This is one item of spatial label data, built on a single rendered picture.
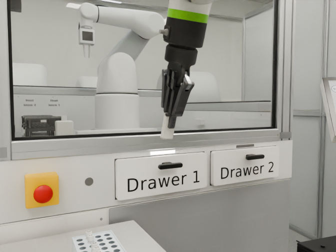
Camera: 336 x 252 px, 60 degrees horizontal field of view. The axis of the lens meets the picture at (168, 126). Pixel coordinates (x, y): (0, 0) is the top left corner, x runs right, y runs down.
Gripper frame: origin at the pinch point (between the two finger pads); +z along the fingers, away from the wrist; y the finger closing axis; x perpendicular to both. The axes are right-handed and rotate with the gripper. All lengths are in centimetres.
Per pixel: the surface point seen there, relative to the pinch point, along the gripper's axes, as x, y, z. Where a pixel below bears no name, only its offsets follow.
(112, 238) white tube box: -17.5, 15.6, 18.3
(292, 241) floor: 159, -49, 126
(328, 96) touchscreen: 79, -13, -6
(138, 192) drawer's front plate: -5.4, -1.0, 20.1
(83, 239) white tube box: -22.9, 13.4, 19.1
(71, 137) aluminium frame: -22.3, -9.4, 6.4
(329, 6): 175, -99, -49
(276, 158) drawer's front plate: 48, -3, 15
